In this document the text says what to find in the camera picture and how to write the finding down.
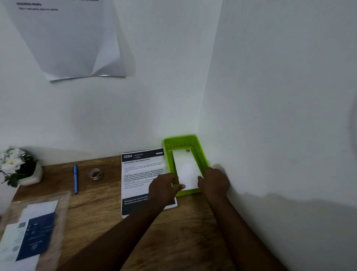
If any person's left hand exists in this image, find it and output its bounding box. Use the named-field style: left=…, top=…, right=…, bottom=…
left=148, top=173, right=186, bottom=208

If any person's right hand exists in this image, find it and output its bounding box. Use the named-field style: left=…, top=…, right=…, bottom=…
left=197, top=167, right=230, bottom=199

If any printed paper sheet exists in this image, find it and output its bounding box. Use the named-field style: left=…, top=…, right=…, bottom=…
left=121, top=148, right=178, bottom=219

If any single white envelope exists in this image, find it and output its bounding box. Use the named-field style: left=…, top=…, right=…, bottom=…
left=171, top=149, right=204, bottom=191

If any green plastic tray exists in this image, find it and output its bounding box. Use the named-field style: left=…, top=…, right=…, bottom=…
left=163, top=135, right=210, bottom=197

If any stack of white envelopes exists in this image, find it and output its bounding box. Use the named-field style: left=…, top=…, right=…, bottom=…
left=0, top=200, right=59, bottom=271

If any person's right forearm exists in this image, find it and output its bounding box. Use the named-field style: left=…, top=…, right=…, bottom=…
left=205, top=192, right=288, bottom=271

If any person's left forearm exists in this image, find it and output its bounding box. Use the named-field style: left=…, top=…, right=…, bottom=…
left=57, top=200, right=168, bottom=271

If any clear plastic bag with card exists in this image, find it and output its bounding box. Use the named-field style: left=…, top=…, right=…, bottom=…
left=0, top=191, right=72, bottom=271

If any blue and white label card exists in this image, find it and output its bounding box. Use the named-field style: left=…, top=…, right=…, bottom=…
left=0, top=212, right=56, bottom=263

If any potted white flower plant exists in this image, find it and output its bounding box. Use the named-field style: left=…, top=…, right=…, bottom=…
left=0, top=148, right=43, bottom=188

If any white paper sheet on wall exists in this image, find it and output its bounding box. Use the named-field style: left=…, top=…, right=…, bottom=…
left=8, top=0, right=126, bottom=82

